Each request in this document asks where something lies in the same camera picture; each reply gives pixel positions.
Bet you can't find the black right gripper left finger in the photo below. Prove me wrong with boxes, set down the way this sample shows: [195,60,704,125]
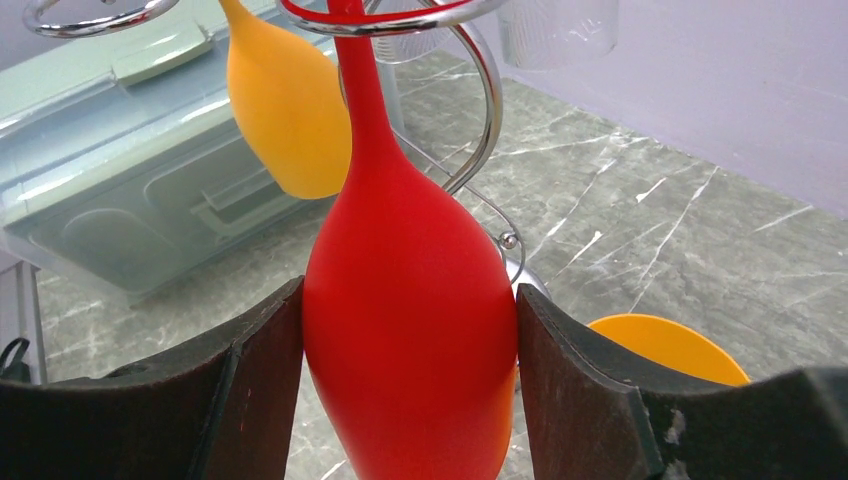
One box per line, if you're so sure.
[1,278,303,479]

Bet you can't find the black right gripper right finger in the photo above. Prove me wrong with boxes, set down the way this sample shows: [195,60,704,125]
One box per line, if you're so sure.
[517,284,847,479]

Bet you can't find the red plastic goblet back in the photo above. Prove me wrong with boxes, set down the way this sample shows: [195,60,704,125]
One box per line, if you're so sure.
[302,36,518,479]

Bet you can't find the orange plastic goblet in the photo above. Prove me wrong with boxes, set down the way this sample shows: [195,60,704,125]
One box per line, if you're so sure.
[221,1,352,200]
[588,313,750,386]

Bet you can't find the clear ribbed wine glass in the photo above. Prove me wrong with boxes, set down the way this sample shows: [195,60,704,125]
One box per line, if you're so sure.
[364,0,452,65]
[496,0,620,71]

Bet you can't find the chrome wine glass rack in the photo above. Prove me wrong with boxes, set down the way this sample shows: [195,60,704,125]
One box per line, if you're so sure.
[23,0,551,303]

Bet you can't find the orange plastic goblet back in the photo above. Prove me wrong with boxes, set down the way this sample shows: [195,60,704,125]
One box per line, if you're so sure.
[588,313,750,386]

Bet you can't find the green plastic storage box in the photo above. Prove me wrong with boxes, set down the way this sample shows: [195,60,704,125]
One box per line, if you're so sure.
[1,1,302,300]

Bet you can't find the aluminium frame rail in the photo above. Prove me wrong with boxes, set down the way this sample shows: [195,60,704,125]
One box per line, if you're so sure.
[1,251,48,385]

